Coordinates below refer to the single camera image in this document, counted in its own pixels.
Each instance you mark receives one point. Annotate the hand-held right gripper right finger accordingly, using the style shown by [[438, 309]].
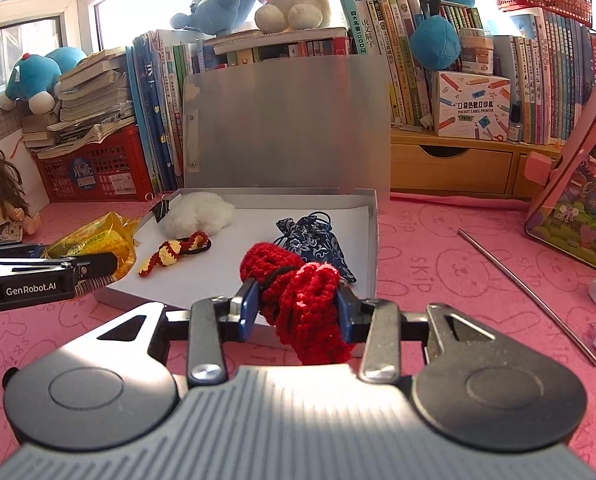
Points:
[[344, 315]]

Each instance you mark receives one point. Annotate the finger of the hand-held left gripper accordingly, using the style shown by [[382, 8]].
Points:
[[8, 251], [98, 267]]

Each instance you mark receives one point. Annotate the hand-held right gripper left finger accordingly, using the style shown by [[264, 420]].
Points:
[[249, 310]]

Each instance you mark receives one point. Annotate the yellow snack packet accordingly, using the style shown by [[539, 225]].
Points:
[[93, 245]]

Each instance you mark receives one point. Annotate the yellow red crochet toy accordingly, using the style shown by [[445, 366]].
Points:
[[165, 255]]

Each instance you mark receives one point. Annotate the white fluffy pom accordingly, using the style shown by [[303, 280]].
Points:
[[198, 212]]

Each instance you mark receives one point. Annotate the white cardboard box with lid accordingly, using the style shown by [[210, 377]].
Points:
[[288, 125]]

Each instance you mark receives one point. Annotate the black binder clip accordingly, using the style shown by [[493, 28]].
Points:
[[162, 210]]

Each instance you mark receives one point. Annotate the large red plastic basket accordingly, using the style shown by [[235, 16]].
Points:
[[103, 170]]

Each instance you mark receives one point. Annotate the pink printed blanket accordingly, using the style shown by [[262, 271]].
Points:
[[453, 270]]

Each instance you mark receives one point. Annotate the stack of magazines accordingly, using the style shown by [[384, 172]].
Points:
[[88, 105]]

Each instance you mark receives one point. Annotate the row of blue books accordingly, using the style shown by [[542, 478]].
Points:
[[153, 110]]

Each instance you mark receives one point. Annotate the blue cat plush toy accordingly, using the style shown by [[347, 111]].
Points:
[[33, 80]]

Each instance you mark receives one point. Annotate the metal rod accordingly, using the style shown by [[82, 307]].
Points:
[[528, 295]]

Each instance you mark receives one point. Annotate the wooden desk organizer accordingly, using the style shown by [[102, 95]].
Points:
[[453, 165]]

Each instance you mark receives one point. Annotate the colourful printed box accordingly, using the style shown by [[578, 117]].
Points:
[[470, 105]]

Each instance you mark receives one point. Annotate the small dark bottle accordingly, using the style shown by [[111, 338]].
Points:
[[515, 125]]

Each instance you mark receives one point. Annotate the pink triangular toy house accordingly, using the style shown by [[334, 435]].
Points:
[[578, 200]]

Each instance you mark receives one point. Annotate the blue elephant plush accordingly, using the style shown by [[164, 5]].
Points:
[[213, 7]]

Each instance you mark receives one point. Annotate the small grey box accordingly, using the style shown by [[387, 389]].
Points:
[[476, 50]]

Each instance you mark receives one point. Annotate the row of upright books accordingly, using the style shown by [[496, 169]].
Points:
[[548, 85]]

